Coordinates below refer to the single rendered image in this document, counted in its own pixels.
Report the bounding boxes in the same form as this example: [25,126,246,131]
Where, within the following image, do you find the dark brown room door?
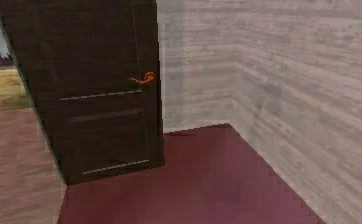
[0,0,166,186]

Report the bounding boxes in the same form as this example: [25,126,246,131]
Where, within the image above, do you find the orange door handle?
[128,71,158,86]

